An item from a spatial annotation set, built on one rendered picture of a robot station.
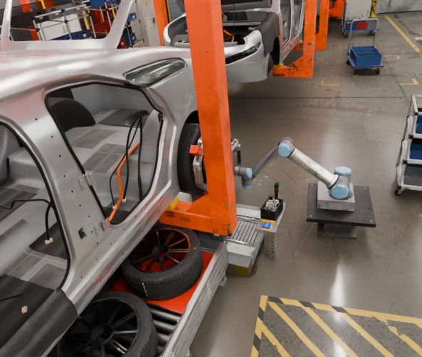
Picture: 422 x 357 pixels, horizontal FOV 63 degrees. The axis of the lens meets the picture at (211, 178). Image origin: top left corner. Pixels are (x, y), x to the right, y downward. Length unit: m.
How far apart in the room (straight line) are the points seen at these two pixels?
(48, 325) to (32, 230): 0.98
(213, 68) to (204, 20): 0.27
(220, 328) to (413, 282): 1.65
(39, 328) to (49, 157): 0.87
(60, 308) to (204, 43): 1.68
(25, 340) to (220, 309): 1.54
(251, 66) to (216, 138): 3.18
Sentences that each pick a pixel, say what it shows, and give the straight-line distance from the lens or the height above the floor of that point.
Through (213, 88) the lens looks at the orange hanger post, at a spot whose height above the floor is 1.74.
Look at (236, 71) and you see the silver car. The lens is 5.39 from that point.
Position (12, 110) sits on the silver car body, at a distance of 1.90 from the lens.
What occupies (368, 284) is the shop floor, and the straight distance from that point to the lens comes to 3.30.
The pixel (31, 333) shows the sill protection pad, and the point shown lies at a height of 0.95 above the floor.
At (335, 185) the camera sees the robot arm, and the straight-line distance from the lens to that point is 3.21.
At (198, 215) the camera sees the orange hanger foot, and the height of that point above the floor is 0.68.
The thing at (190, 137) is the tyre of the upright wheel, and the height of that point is 1.15.
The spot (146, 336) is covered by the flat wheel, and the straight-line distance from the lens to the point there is 2.38.
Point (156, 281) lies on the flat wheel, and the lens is 2.65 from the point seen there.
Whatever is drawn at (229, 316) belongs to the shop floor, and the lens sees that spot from 2.98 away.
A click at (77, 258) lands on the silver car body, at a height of 1.07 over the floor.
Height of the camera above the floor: 2.42
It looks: 32 degrees down
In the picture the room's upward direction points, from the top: 7 degrees counter-clockwise
